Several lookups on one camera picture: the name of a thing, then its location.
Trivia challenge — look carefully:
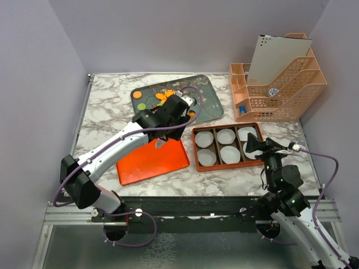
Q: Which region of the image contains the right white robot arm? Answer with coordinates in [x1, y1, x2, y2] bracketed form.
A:
[245, 133, 358, 268]

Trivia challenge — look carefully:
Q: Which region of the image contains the blue capped bottle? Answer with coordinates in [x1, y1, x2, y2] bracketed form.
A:
[239, 106, 246, 116]

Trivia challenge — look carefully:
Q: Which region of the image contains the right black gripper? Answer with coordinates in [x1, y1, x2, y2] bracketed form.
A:
[246, 132, 289, 189]

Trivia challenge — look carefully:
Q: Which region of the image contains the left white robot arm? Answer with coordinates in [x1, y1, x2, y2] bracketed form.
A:
[59, 95, 196, 221]

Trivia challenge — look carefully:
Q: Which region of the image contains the orange metal tin lid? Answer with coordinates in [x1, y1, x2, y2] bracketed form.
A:
[116, 140, 190, 185]

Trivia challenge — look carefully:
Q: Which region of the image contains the orange flower cookie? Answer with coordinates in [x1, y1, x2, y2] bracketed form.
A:
[165, 90, 176, 98]

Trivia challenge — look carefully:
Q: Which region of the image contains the orange cookie tin box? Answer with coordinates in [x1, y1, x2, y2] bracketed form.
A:
[192, 123, 263, 172]

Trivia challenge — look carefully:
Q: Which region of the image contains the floral dark serving tray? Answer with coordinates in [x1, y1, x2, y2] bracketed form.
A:
[130, 75, 224, 123]

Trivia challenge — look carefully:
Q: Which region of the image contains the peach plastic desk organizer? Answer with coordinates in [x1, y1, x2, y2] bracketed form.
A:
[228, 48, 327, 122]

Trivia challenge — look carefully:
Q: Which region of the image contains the orange round cookie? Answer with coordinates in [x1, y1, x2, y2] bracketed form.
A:
[132, 91, 142, 99]

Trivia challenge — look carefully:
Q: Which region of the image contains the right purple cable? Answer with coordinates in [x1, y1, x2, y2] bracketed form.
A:
[256, 147, 359, 269]

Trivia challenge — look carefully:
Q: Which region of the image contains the round patterned tape roll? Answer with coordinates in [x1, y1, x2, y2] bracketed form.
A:
[267, 88, 279, 97]

